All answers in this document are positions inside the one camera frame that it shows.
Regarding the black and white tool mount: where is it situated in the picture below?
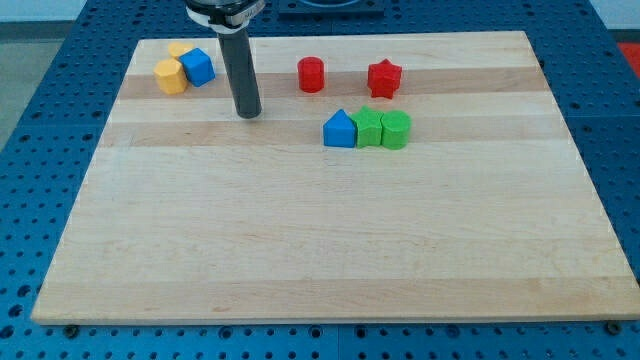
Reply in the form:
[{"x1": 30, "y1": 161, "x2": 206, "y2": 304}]
[{"x1": 184, "y1": 0, "x2": 266, "y2": 34}]

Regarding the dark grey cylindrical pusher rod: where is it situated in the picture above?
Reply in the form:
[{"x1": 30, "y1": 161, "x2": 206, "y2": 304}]
[{"x1": 218, "y1": 28, "x2": 262, "y2": 119}]

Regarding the red star block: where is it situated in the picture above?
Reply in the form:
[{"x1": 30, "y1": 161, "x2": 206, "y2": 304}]
[{"x1": 367, "y1": 59, "x2": 403, "y2": 99}]

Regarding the green star block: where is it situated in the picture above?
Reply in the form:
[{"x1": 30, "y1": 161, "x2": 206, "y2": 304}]
[{"x1": 349, "y1": 106, "x2": 384, "y2": 148}]

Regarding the blue cube block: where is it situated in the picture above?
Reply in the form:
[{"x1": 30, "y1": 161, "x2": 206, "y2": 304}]
[{"x1": 179, "y1": 48, "x2": 216, "y2": 87}]

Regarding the yellow block behind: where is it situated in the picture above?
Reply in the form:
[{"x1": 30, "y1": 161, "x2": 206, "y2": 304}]
[{"x1": 167, "y1": 42, "x2": 195, "y2": 59}]

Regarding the yellow hexagon block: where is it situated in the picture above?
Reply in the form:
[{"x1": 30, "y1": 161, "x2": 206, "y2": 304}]
[{"x1": 153, "y1": 58, "x2": 188, "y2": 95}]

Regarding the red cylinder block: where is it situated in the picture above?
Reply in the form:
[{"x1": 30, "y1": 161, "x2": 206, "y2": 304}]
[{"x1": 297, "y1": 56, "x2": 325, "y2": 93}]

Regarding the blue house-shaped block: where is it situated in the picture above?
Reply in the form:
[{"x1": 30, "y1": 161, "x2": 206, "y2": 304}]
[{"x1": 322, "y1": 109, "x2": 356, "y2": 148}]

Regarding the green cylinder block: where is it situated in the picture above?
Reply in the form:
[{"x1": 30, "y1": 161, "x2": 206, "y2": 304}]
[{"x1": 381, "y1": 110, "x2": 412, "y2": 150}]

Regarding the light wooden board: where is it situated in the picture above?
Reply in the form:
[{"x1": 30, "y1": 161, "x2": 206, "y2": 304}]
[{"x1": 32, "y1": 31, "x2": 639, "y2": 325}]

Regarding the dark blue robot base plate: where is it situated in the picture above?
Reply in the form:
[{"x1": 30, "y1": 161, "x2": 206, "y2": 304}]
[{"x1": 275, "y1": 0, "x2": 386, "y2": 17}]

